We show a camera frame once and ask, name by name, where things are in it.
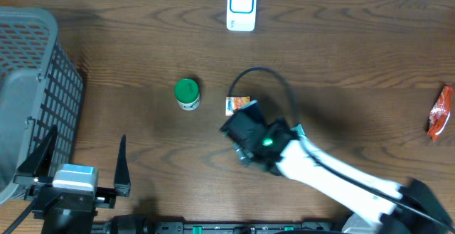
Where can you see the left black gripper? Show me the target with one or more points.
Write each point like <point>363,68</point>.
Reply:
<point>100,201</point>

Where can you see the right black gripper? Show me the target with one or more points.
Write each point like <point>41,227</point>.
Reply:
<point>242,155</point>

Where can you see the small orange sachet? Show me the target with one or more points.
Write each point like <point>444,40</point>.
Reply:
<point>234,103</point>

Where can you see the green lid jar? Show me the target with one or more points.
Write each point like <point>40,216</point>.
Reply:
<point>187,94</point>

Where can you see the orange snack bar wrapper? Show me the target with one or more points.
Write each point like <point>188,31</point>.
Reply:
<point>440,113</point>

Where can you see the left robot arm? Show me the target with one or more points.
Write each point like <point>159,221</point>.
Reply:
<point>54,226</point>

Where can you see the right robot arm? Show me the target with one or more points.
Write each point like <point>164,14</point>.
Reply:
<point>384,205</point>

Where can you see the white barcode scanner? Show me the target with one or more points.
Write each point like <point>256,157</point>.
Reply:
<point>241,15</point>

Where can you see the grey plastic basket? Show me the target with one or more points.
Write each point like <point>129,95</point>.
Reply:
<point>40,88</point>

